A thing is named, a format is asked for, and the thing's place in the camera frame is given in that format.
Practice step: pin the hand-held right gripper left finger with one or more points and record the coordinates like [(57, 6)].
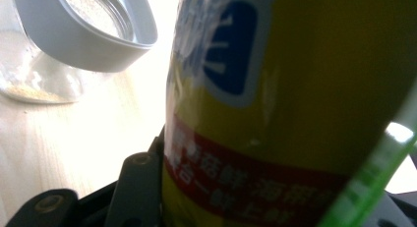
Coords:
[(137, 187)]

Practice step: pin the beige seasoning powder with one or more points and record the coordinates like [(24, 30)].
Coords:
[(32, 93)]

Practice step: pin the yellow spout pouch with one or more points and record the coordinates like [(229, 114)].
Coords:
[(295, 89)]

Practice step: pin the clear jar with white lid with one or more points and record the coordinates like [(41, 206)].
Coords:
[(75, 40)]

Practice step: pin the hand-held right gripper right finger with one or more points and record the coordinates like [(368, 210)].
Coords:
[(396, 214)]

